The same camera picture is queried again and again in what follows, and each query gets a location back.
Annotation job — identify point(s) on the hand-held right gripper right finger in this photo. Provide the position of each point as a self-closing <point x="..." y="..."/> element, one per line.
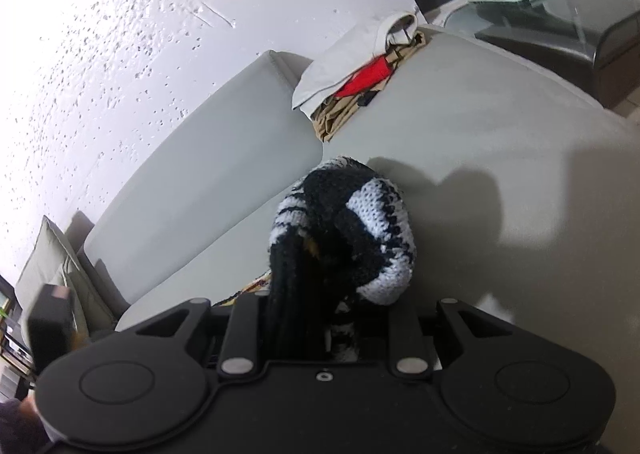
<point x="405" y="334"/>

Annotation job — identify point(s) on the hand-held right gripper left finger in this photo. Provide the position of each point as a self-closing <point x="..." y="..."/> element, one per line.
<point x="245" y="329"/>

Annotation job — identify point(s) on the black patterned knit sweater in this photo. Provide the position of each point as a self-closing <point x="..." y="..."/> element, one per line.
<point x="340" y="239"/>

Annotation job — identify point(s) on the pile of folded clothes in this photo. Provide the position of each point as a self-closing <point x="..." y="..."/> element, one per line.
<point x="345" y="59"/>

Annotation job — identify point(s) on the grey sofa cushion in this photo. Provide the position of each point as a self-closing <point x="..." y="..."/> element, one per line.
<point x="37" y="264"/>
<point x="85" y="294"/>

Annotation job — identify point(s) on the grey sofa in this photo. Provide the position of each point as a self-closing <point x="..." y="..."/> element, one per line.
<point x="500" y="134"/>

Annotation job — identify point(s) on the folded beige garment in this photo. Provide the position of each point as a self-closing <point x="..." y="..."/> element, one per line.
<point x="340" y="116"/>

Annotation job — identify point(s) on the folded red garment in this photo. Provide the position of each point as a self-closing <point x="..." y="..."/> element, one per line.
<point x="362" y="79"/>

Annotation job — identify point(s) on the glass side table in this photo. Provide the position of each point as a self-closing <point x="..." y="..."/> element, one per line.
<point x="550" y="19"/>

